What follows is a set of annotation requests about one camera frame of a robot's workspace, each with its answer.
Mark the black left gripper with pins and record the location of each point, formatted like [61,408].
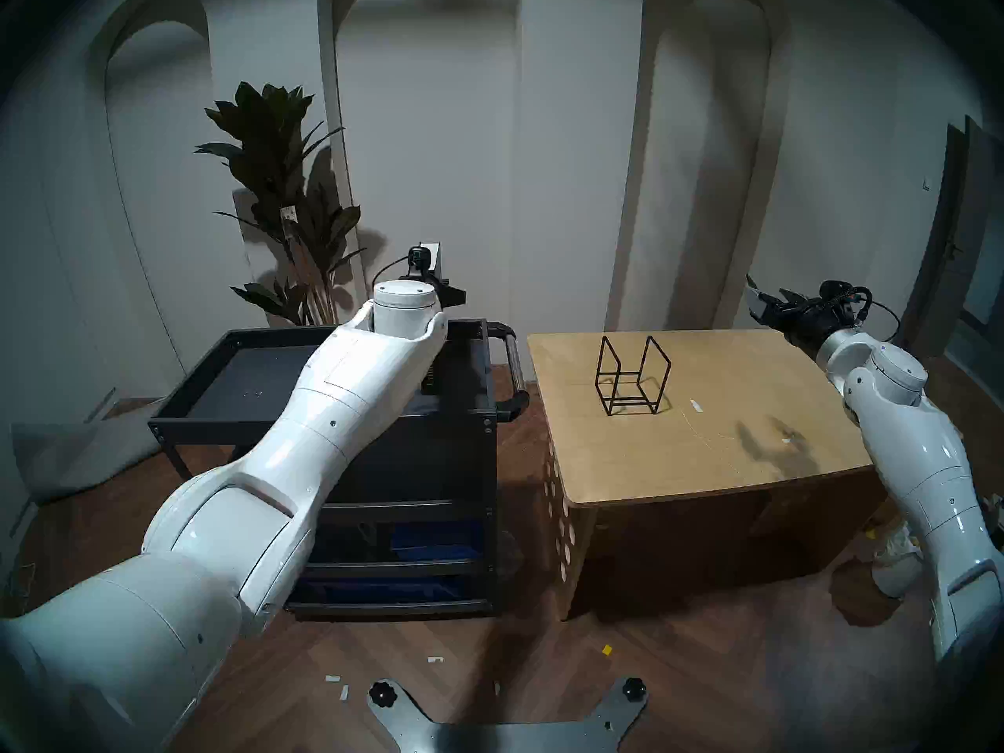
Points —
[420,279]

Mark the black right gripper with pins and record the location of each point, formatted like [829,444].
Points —
[800,320]

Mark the black and red thick book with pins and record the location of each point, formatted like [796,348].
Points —
[433,261]

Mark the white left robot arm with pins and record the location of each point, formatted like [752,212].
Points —
[314,430]

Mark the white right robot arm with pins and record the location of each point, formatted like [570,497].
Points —
[918,461]

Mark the black three-shelf utility cart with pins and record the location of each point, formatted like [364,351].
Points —
[235,375]

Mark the light wooden table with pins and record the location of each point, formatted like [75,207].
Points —
[706,445]

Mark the dark grey door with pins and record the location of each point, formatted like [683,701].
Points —
[957,234]

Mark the dark green leafy plant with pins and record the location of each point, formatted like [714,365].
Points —
[267,132]

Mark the blue plastic bin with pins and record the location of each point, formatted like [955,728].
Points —
[439,541]

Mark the long blue plastic tray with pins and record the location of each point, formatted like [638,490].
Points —
[392,591]

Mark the white bin with bag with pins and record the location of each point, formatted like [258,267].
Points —
[894,575]

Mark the black star knob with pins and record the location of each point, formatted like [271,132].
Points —
[632,689]
[382,692]

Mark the grey floor mat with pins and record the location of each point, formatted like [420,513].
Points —
[70,453]

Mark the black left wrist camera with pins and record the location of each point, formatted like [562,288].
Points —
[413,261]

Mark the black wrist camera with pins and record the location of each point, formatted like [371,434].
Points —
[413,261]
[843,292]

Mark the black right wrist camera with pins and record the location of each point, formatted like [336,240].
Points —
[843,292]

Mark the grey metal base plate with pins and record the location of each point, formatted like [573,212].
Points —
[502,736]

